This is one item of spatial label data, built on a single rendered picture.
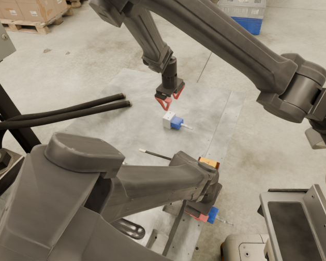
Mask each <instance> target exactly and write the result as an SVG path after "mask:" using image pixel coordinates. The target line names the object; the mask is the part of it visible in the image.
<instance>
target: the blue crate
mask: <svg viewBox="0 0 326 261"><path fill-rule="evenodd" d="M230 17H231V16H230ZM231 18H232V19H233V20H234V21H236V22H237V23H238V24H239V25H241V26H242V27H243V28H245V29H246V30H247V31H248V32H250V33H251V34H253V35H259V33H260V29H261V24H262V20H263V19H258V18H245V17H231Z"/></svg>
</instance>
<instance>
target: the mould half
mask: <svg viewBox="0 0 326 261"><path fill-rule="evenodd" d="M122 165H131V164H129V163H127V162H125V161H123V163H122ZM181 201H183V204H182V207H181V209H180V212H179V214H178V216H177V215H172V214H169V213H166V212H164V211H162V209H163V207H164V206H160V207H157V208H154V209H150V210H146V211H143V212H139V213H136V214H133V215H129V216H126V217H123V218H124V219H126V220H129V221H131V222H133V223H136V224H138V225H141V226H142V227H143V228H144V229H145V235H144V237H143V238H142V239H140V240H137V239H133V238H131V239H132V240H134V241H135V242H137V243H139V244H141V245H143V246H144V247H145V246H146V244H147V242H148V240H149V238H150V235H151V233H152V231H153V229H156V230H158V231H160V232H163V233H165V234H167V236H169V239H168V241H167V244H166V246H165V249H164V251H163V253H162V255H163V256H165V257H166V255H167V253H168V250H169V247H170V245H171V242H172V240H173V237H174V235H175V232H176V230H177V227H178V225H179V223H180V220H181V218H182V215H183V213H184V208H185V206H186V202H187V200H186V199H184V200H181Z"/></svg>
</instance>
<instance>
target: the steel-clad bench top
mask: <svg viewBox="0 0 326 261"><path fill-rule="evenodd" d="M184 82H185V86H184V88H183V90H182V92H181V93H180V95H179V97H178V99H174V97H173V95H171V97H168V98H170V99H172V102H171V104H170V107H169V109H168V111H171V112H174V113H175V115H176V117H179V118H181V119H183V124H185V125H188V126H191V127H193V128H194V129H193V130H191V129H188V128H185V127H182V126H181V127H180V129H176V128H173V127H171V129H169V128H166V127H164V126H163V119H162V118H163V117H164V115H165V114H166V113H167V112H168V111H165V110H164V109H163V107H162V106H161V104H160V103H159V102H158V101H157V100H156V99H155V96H154V95H155V94H156V88H157V87H158V86H159V85H160V84H161V83H162V79H161V76H160V75H155V74H150V73H147V72H142V71H137V70H132V69H127V68H123V69H122V70H121V71H120V72H119V73H118V74H117V75H116V76H115V77H114V78H113V80H112V81H111V82H110V83H109V84H108V85H107V86H106V87H105V88H104V89H103V90H102V91H101V92H100V93H99V94H98V95H97V96H96V97H95V98H94V99H93V100H96V99H100V98H104V97H108V96H111V95H115V94H119V93H123V92H124V93H125V94H126V98H123V99H120V100H116V101H113V102H110V103H106V104H103V105H108V104H113V103H118V102H123V101H126V100H131V101H132V106H130V107H125V108H120V109H115V110H111V111H106V112H102V113H97V114H92V115H87V116H84V117H79V118H75V119H74V120H73V121H72V122H71V123H70V124H69V125H68V126H67V127H66V128H65V129H64V130H63V131H62V132H65V133H71V134H77V135H83V136H89V137H95V138H100V139H102V140H104V141H106V142H107V143H109V144H110V145H112V146H113V147H115V148H116V149H118V150H119V151H120V152H121V153H122V154H123V155H124V156H125V157H126V158H125V159H124V161H125V162H127V163H129V164H131V165H142V166H168V165H169V163H170V162H171V161H170V160H168V159H164V158H161V157H158V156H154V155H151V154H148V153H145V152H142V151H139V149H143V150H147V151H150V152H153V153H156V154H159V155H163V156H166V157H169V158H173V156H174V154H177V153H178V151H183V152H184V153H186V154H188V155H189V156H191V157H193V158H194V159H196V160H198V158H199V157H204V158H208V159H210V160H213V161H217V162H219V163H220V166H219V169H218V172H219V174H220V172H221V169H222V166H223V163H224V160H225V157H226V154H227V151H228V148H229V144H230V141H231V138H232V135H233V132H234V129H235V126H236V123H237V121H238V118H239V115H240V112H241V109H242V106H243V102H244V99H245V96H246V93H243V92H238V91H233V90H228V89H223V88H218V87H215V86H210V85H205V84H200V83H195V82H190V81H185V80H184ZM103 105H99V106H103ZM96 107H98V106H96ZM13 184H14V183H13ZM13 184H12V185H11V186H10V187H9V188H8V189H7V190H6V191H5V192H4V193H3V194H2V195H1V196H0V215H1V213H2V211H3V209H4V207H5V205H6V202H7V200H8V198H9V196H10V193H11V190H12V187H13ZM203 223H204V222H203V221H197V220H196V219H194V218H193V217H192V216H190V214H188V213H186V212H184V213H183V215H182V218H181V220H180V223H179V225H178V227H177V230H176V232H175V235H174V237H173V240H172V242H171V245H170V247H169V250H168V253H167V255H166V257H167V258H169V259H172V260H174V261H191V259H192V256H193V253H194V250H195V247H196V244H197V241H198V238H199V235H200V232H201V229H202V226H203Z"/></svg>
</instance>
